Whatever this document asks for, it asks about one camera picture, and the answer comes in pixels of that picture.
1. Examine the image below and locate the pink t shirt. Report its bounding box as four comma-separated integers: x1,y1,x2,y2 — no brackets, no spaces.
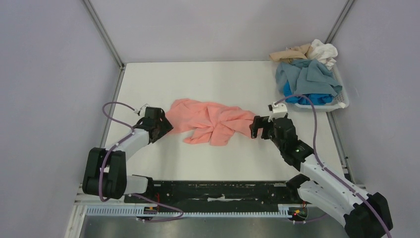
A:
165,99,256,146

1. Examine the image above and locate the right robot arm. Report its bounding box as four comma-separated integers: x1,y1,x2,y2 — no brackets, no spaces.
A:
250,116,393,238

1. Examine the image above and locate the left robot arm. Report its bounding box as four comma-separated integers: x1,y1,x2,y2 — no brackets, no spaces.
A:
82,107,173,202

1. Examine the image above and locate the bright blue t shirt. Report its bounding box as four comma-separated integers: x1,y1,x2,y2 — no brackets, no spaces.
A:
285,94,334,106

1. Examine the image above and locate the grey-blue t shirt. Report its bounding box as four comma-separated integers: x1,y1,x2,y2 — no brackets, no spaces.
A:
275,59,342,97

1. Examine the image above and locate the white laundry basket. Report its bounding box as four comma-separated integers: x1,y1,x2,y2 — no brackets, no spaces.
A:
315,65,350,113

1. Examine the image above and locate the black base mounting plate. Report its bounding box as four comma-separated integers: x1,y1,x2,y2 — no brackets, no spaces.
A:
144,180,303,213

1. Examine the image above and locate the beige t shirt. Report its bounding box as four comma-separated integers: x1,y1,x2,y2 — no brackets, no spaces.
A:
269,44,313,63

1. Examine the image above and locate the white t shirt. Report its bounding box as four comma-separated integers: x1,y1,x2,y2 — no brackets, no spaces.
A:
307,39,338,70

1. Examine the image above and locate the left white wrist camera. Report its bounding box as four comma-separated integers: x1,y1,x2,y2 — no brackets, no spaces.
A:
134,104,149,116

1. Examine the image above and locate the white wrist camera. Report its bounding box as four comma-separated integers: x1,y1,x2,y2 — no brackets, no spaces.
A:
268,102,288,122
134,104,149,116

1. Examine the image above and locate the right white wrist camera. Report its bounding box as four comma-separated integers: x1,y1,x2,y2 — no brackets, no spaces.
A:
268,102,288,122

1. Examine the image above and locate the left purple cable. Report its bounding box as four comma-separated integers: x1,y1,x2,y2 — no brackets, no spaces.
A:
98,101,185,224

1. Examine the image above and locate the white slotted cable duct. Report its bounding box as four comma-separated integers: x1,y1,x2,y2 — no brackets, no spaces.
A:
86,205,292,219

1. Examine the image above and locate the aluminium frame rail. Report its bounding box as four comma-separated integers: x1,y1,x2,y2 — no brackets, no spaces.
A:
74,183,372,207

